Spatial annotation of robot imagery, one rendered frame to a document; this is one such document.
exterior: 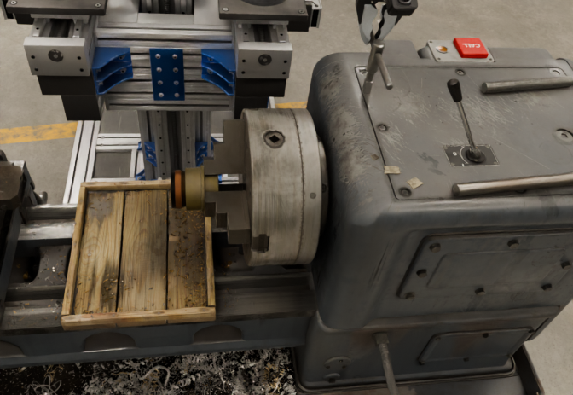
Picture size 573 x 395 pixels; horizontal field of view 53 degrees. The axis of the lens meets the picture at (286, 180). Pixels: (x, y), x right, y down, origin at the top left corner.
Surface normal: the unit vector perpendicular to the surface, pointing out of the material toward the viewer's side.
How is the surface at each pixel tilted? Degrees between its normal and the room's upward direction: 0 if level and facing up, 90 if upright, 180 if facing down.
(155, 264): 0
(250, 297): 0
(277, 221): 64
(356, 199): 49
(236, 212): 8
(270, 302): 0
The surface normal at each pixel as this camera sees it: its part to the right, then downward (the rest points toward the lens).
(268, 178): 0.15, -0.11
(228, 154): 0.16, 0.18
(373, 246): 0.12, 0.75
